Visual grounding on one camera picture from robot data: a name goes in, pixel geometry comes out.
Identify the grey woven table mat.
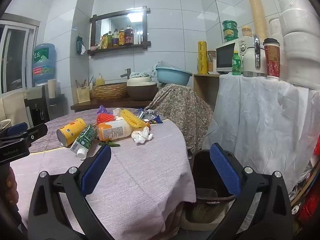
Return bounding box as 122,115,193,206
29,108,180,153

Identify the orange white bottle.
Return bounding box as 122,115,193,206
96,119,133,142

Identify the glass jar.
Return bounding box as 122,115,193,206
207,51,217,72

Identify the wooden framed mirror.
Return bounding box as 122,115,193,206
87,6,151,55

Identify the green tissue pack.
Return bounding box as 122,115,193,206
76,35,87,55

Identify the orange foam net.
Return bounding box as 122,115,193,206
97,113,117,125

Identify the wicker basket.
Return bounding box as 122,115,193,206
92,83,128,100

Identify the white tissue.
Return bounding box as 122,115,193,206
131,126,153,144

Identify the dark sauce bottle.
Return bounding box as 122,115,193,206
125,25,134,45

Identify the cream cup holder tube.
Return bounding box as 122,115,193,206
48,79,57,99

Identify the window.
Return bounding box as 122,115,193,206
0,12,40,95

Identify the red packaging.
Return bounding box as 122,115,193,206
287,135,320,222

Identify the dark wooden counter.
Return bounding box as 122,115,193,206
70,97,160,112

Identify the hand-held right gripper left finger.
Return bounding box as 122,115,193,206
28,144,115,240

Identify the bundle of wooden chopsticks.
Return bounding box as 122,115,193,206
76,76,95,88

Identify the pink tablecloth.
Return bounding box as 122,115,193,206
10,124,197,233

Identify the brown cream rice cooker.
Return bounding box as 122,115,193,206
127,76,158,102

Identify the yellow wrap roll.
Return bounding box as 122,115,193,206
198,41,208,75

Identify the white thermos jug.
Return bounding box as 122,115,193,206
243,34,268,77

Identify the blue water jug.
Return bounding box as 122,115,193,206
32,43,56,84

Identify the light blue towel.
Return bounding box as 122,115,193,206
130,64,160,79

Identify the floral cloth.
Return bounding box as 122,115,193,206
145,84,214,154

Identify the green soda bottle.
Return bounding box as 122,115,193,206
232,51,242,76

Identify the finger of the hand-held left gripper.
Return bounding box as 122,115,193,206
15,124,48,151
0,122,28,138

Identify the red paper cup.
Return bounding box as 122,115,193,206
263,38,282,79

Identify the cream chopstick holder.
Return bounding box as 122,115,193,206
76,86,91,104

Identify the white microwave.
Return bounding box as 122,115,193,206
215,40,250,75

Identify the green white bottle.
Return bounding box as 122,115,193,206
70,124,97,160

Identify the light blue basin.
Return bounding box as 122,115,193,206
155,66,193,86

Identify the yellow foam net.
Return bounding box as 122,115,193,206
121,109,148,129

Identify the person's left hand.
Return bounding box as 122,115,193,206
4,171,18,207

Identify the yellow snack packet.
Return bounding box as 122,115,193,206
98,34,109,50

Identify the stack of beige paper cups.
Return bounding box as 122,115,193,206
245,0,269,43

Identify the blue foil snack packet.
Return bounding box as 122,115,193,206
137,109,163,125

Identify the dark brown trash bin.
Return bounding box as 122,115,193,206
184,149,242,224

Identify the light wooden shelf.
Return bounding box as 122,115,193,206
193,73,220,110

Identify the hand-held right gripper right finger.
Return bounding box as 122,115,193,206
205,142,294,240

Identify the water dispenser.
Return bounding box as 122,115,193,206
24,84,68,128

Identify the yellow can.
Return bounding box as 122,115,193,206
56,118,87,147

